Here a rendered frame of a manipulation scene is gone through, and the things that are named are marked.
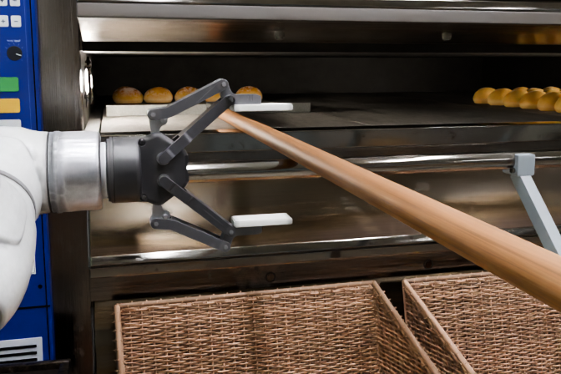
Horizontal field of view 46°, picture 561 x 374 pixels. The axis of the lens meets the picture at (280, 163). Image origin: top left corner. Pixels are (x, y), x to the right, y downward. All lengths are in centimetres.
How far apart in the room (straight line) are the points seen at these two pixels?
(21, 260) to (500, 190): 119
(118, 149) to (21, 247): 18
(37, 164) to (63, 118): 59
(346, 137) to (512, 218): 44
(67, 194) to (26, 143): 7
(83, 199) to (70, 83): 59
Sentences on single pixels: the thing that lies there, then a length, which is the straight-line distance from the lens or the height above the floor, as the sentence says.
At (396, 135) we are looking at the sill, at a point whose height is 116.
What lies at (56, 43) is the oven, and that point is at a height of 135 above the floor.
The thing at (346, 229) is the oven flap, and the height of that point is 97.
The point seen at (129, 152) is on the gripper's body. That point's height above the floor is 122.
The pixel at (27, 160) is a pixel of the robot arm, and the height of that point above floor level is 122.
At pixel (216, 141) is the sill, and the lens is 134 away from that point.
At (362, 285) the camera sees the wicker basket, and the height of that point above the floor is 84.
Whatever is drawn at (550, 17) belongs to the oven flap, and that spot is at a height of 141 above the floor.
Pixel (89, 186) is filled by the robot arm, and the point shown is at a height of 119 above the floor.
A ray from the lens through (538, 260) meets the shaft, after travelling 43.
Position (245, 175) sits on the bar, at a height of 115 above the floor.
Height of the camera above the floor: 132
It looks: 9 degrees down
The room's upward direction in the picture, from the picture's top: straight up
